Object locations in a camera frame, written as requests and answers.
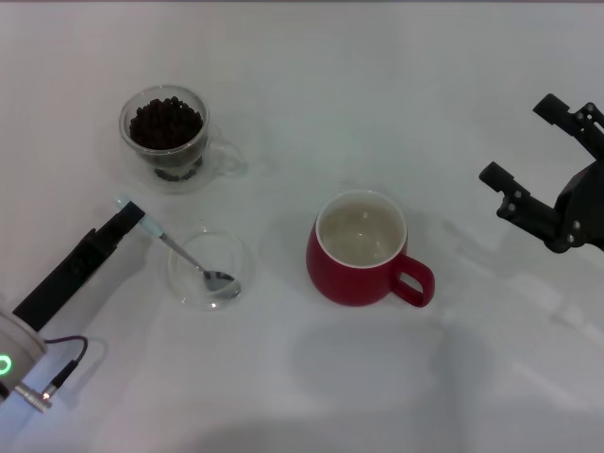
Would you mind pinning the double-walled glass cup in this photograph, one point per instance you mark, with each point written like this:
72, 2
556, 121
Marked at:
137, 168

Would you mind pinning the clear glass saucer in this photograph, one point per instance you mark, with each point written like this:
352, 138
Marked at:
186, 292

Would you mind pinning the dark coffee beans pile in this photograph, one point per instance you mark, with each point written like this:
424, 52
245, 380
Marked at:
165, 125

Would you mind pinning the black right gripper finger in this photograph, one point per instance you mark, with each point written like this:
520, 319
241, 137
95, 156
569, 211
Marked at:
524, 207
585, 125

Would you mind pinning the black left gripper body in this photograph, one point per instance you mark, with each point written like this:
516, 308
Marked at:
66, 273

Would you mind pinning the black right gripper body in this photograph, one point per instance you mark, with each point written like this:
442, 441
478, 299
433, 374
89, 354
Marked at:
582, 212

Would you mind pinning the red mug white inside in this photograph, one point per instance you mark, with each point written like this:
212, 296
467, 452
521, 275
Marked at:
340, 283

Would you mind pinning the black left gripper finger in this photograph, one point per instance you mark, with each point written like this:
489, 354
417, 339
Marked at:
123, 223

